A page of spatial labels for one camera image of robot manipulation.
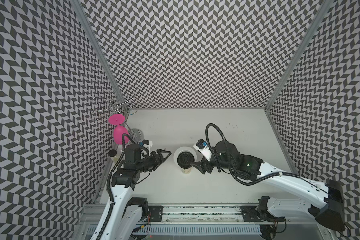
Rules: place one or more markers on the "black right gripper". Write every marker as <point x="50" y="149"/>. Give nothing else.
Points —
<point x="199" y="166"/>

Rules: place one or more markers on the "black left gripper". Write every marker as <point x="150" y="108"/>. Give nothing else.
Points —
<point x="160" y="157"/>

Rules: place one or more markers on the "black plastic cup lid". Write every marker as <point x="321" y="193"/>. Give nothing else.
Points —
<point x="185" y="158"/>

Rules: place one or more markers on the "translucent round leak-proof paper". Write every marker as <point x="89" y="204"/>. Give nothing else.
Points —
<point x="184" y="149"/>

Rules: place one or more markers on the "printed paper milk tea cup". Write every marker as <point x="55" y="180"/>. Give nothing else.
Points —
<point x="186" y="170"/>

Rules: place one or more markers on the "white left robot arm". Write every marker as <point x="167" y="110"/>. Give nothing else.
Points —
<point x="124" y="214"/>

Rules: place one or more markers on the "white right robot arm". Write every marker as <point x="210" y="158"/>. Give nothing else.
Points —
<point x="322" y="201"/>

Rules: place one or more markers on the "small black-capped spice jar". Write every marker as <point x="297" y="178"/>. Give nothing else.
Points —
<point x="113" y="154"/>

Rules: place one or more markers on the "pink plastic wine glass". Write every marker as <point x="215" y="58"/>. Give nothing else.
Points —
<point x="119" y="129"/>

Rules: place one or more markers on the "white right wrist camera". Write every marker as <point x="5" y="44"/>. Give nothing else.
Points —
<point x="202" y="147"/>

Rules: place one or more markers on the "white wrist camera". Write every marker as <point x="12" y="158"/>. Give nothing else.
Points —
<point x="202" y="147"/>
<point x="147" y="144"/>

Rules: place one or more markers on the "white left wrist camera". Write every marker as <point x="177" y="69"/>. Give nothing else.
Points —
<point x="147" y="144"/>

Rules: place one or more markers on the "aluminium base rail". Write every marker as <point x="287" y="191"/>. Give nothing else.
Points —
<point x="180" y="221"/>

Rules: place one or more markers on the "chrome wire glass rack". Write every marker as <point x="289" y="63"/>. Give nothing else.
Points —
<point x="116" y="112"/>

